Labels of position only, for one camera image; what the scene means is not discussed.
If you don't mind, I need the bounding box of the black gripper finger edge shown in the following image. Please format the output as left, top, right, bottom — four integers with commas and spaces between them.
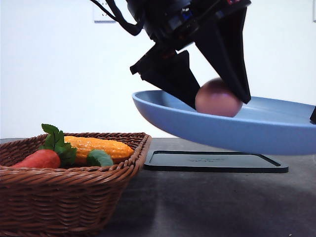
309, 105, 316, 124

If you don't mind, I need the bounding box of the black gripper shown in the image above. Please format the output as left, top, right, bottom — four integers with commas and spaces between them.
127, 0, 251, 110

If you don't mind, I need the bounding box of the blue plate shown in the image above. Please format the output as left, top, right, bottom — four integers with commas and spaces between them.
132, 90, 316, 155

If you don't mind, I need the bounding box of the brown egg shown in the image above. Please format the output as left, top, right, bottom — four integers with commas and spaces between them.
195, 78, 243, 117

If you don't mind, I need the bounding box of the brown wicker basket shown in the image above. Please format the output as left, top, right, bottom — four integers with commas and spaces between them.
0, 132, 151, 237

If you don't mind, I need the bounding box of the black serving tray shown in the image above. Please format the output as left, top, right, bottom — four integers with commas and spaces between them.
144, 151, 289, 173

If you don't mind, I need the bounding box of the green toy cucumber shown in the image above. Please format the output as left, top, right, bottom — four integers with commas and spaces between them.
86, 149, 114, 166

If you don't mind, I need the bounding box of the yellow toy corn cob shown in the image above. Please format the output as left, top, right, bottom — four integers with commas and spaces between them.
64, 136, 134, 164

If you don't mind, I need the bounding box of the orange toy carrot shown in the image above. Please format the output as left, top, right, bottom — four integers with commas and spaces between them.
12, 123, 77, 168

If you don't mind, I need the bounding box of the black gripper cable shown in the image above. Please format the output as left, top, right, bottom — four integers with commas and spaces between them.
91, 0, 145, 36

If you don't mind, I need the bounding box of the white wall socket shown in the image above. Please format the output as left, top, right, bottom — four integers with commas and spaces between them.
93, 0, 117, 24

